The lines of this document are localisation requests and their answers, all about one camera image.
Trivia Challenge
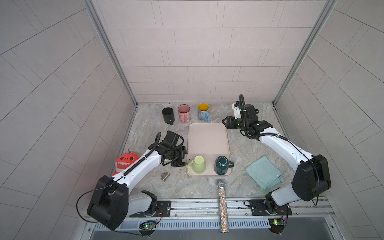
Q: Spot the blue cartoon mug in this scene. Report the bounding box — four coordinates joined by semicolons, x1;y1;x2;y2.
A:
198;103;211;122

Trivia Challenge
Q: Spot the light green mug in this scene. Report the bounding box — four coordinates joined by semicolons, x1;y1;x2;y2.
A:
187;156;206;174

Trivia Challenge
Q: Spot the black mug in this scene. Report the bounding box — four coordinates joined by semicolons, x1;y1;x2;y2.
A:
162;107;175;126

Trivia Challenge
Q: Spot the pink cartoon mug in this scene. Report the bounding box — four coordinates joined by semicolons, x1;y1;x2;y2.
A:
178;104;191;123

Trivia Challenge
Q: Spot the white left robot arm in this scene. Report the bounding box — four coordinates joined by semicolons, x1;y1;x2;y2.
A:
87;131;187;230

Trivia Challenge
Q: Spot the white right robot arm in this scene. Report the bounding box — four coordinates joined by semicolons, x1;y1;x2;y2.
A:
222;99;332;215

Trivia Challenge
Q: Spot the dark green mug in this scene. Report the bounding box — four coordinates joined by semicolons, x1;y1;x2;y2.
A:
214;156;235;176

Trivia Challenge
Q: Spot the beige plastic tray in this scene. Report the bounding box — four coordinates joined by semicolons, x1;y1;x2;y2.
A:
187;123;231;177

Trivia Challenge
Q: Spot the small metal fitting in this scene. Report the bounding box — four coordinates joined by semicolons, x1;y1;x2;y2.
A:
161;172;170;182

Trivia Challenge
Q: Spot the red shark toy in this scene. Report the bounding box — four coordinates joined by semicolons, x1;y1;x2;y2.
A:
113;152;139;176

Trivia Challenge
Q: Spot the teal cloth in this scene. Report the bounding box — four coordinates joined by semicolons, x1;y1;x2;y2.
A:
246;156;282;191

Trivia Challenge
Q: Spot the left circuit board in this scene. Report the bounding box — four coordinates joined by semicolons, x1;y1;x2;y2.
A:
139;221;157;231

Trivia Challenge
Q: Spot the circuit board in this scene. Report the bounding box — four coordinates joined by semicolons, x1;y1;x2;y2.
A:
139;221;157;231
268;219;286;234

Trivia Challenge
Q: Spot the glitter filled tube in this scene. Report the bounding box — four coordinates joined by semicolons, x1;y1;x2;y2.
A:
218;180;229;233

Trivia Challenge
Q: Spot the right circuit board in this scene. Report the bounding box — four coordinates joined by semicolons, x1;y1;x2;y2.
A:
268;219;286;234

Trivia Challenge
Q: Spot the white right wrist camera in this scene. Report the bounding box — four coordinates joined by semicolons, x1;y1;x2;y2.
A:
231;103;242;119

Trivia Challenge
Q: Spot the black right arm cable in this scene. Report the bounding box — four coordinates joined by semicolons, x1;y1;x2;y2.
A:
238;93;289;142

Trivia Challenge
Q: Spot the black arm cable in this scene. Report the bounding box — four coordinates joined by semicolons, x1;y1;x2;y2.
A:
238;93;289;142
75;184;115;224

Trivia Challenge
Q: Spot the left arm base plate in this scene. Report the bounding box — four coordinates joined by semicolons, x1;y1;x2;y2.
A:
128;201;172;218

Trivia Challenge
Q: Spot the aluminium front rail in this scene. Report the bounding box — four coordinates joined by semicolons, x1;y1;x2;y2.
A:
123;197;336;221

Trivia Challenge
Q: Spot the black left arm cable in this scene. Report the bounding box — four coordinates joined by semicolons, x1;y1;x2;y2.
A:
75;184;115;224

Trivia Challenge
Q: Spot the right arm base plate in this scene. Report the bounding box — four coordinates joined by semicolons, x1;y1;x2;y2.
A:
246;199;292;216

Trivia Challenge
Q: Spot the aluminium corner post right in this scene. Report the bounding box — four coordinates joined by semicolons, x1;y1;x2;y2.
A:
273;0;337;106

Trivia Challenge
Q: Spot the aluminium corner post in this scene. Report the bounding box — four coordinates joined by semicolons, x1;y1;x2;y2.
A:
83;0;138;107
273;0;337;106

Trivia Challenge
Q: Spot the aluminium corner post left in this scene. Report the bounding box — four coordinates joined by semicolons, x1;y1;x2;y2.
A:
83;0;138;107

